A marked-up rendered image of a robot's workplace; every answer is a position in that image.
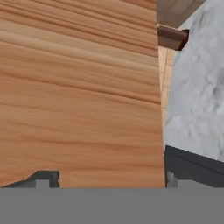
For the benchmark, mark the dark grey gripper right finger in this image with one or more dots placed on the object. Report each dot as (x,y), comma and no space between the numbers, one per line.
(189,172)

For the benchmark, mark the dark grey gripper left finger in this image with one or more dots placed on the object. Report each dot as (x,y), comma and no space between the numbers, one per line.
(43,178)

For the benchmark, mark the light wooden cabinet door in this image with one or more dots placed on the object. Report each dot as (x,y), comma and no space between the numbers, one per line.
(78,96)

